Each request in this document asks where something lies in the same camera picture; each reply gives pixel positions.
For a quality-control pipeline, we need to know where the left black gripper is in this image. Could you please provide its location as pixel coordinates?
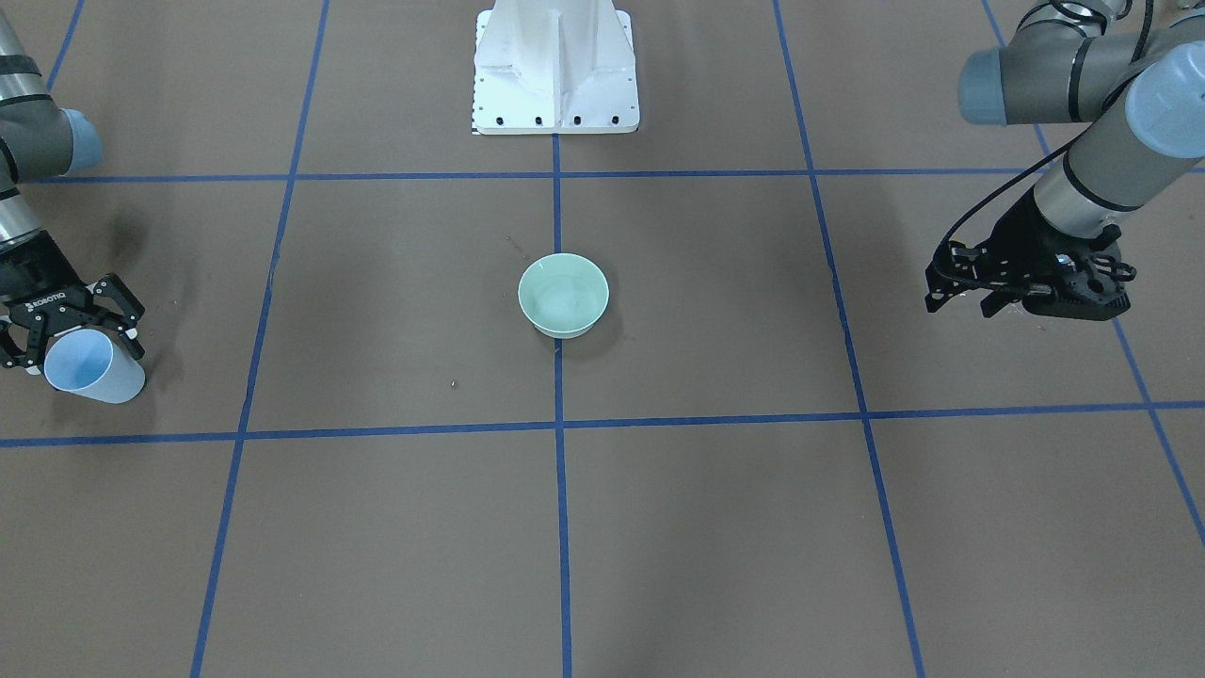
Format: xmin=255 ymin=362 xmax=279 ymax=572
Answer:
xmin=924 ymin=193 xmax=1119 ymax=320

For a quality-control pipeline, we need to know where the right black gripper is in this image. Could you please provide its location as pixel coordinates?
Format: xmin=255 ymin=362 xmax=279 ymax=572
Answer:
xmin=1 ymin=231 xmax=145 ymax=375

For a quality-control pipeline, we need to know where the light blue plastic cup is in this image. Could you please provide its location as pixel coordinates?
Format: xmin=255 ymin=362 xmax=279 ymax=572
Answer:
xmin=42 ymin=328 xmax=146 ymax=403

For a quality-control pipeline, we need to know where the mint green bowl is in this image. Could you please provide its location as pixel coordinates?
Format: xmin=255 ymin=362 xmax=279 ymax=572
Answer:
xmin=517 ymin=252 xmax=610 ymax=340

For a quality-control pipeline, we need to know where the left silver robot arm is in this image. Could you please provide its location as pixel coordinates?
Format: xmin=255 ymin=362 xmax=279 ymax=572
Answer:
xmin=924 ymin=1 xmax=1204 ymax=322

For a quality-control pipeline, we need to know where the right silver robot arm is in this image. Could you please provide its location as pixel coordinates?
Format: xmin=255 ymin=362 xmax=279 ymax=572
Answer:
xmin=1 ymin=16 xmax=145 ymax=375

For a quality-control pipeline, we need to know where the white camera pillar mount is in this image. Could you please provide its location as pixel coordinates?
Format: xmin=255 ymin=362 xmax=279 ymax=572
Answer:
xmin=471 ymin=1 xmax=641 ymax=135

